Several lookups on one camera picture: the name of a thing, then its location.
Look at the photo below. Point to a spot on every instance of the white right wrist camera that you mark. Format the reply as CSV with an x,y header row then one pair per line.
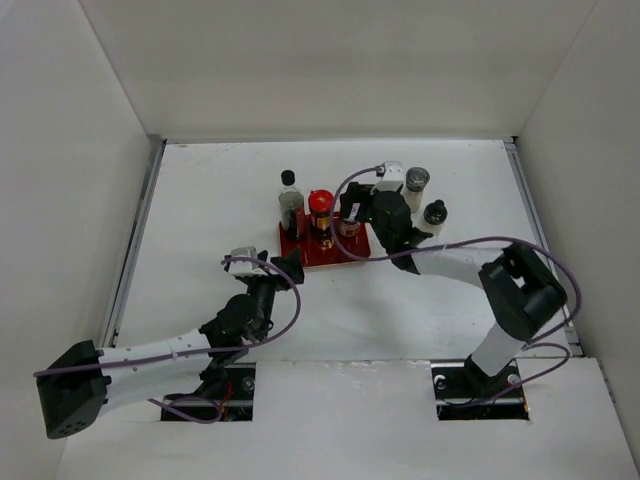
x,y
391,176

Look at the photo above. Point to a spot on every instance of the white shaker black knob lid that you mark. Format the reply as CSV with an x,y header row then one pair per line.
x,y
433,218

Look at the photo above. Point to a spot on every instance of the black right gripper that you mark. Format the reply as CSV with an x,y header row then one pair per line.
x,y
357,193

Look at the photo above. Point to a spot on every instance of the salt grinder black clear top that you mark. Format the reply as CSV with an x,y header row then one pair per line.
x,y
416,179

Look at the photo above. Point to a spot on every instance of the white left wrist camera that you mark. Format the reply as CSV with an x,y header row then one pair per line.
x,y
245,262

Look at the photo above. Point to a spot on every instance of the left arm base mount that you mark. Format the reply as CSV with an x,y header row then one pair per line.
x,y
226,396

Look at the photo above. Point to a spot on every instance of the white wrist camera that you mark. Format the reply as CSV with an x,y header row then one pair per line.
x,y
245,262
391,176

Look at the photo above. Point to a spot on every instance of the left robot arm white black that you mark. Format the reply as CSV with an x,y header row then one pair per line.
x,y
86,381

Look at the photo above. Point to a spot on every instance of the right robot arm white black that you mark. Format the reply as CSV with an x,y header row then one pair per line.
x,y
522,292

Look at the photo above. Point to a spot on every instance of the red lid sauce jar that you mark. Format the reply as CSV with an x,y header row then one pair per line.
x,y
319,202

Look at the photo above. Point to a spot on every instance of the small jar white lid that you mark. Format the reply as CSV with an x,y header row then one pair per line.
x,y
348,226

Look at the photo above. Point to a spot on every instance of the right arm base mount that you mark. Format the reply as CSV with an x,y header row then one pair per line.
x,y
462,394

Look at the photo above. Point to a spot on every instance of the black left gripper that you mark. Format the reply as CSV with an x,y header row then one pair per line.
x,y
289,267

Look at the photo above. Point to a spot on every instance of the soy sauce bottle red label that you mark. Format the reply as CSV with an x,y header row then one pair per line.
x,y
291,205

